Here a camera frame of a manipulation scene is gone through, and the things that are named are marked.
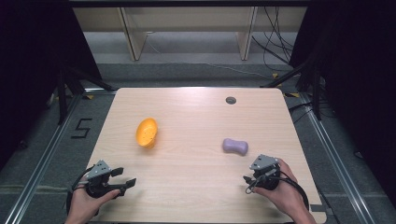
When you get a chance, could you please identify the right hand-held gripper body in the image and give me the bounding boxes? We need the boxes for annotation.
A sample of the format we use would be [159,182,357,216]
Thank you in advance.
[249,154,281,191]

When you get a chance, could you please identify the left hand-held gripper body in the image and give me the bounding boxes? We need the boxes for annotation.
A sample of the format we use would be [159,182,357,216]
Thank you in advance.
[84,160,126,200]

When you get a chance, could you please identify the purple soap bar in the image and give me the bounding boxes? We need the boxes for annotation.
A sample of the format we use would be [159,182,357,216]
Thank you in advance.
[221,137,249,157]

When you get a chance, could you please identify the orange fruit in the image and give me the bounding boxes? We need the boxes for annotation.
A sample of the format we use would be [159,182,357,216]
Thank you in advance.
[135,117,159,149]

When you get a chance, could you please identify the person's right hand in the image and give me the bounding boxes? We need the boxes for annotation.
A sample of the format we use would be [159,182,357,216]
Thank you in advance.
[253,158,318,224]

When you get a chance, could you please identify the person's left hand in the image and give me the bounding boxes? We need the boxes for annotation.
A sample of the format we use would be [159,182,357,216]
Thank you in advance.
[64,187,121,224]

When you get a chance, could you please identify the grey tape patch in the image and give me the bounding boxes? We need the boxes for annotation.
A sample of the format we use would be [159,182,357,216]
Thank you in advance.
[309,203,327,215]

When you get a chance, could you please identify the black tripod stand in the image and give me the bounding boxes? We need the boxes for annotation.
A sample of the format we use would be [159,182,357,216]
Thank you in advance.
[55,65,117,126]
[261,58,323,121]

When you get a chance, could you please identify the dark curtain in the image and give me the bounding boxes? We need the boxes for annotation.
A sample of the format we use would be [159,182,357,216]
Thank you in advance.
[289,0,396,200]
[0,0,103,164]

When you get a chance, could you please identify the light wooden desk leg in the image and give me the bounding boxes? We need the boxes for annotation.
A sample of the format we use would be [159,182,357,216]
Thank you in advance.
[117,7,149,62]
[235,7,260,62]

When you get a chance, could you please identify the light wooden desk back panel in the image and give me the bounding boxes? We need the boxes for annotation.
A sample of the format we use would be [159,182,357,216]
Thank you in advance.
[72,7,308,33]

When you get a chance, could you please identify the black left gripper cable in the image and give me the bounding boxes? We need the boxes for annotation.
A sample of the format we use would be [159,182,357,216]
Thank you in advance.
[65,165,95,217]

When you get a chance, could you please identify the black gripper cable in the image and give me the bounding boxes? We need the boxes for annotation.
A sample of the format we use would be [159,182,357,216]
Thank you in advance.
[65,165,95,217]
[274,175,310,212]

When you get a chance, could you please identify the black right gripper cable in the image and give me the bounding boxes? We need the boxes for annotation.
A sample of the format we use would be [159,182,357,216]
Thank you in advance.
[274,175,310,212]

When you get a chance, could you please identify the silver metal floor rail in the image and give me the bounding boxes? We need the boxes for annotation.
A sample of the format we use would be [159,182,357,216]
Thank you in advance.
[299,92,377,224]
[3,92,83,224]

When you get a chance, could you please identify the black floor cables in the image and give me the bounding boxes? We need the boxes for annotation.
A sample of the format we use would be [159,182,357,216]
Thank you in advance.
[287,100,316,124]

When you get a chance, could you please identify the bundle of black hanging cables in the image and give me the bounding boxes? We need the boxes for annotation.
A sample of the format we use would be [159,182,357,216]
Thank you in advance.
[250,7,296,72]

